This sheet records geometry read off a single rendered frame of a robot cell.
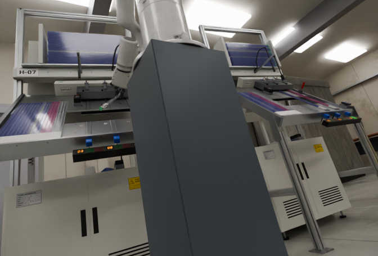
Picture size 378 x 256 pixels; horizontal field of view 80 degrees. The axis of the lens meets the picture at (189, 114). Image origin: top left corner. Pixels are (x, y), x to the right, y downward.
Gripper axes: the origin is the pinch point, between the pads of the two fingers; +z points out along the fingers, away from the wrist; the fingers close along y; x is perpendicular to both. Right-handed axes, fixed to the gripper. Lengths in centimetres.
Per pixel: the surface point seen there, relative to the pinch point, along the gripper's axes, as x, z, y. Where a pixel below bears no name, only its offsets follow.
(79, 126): 25.7, 8.7, 9.3
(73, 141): 40.3, 5.1, 5.1
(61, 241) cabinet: 55, 53, 0
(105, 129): 26.1, 5.6, -2.9
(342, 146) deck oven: -257, 108, -377
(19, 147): 48, 8, 21
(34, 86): -27, 30, 65
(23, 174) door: -97, 218, 128
